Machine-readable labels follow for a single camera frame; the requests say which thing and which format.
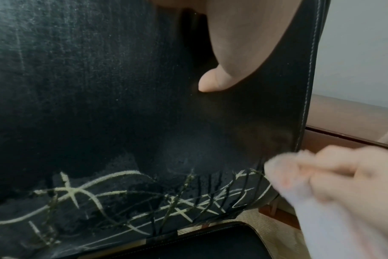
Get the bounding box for red wooden table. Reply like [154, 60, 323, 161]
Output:
[259, 93, 388, 230]

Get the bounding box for black office chair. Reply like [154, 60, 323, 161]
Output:
[0, 0, 330, 259]

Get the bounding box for person's left hand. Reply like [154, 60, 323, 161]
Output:
[152, 0, 305, 92]

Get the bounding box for pink cleaning cloth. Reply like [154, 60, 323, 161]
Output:
[263, 149, 377, 259]

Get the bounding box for person's right hand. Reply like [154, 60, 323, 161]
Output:
[296, 126, 388, 259]

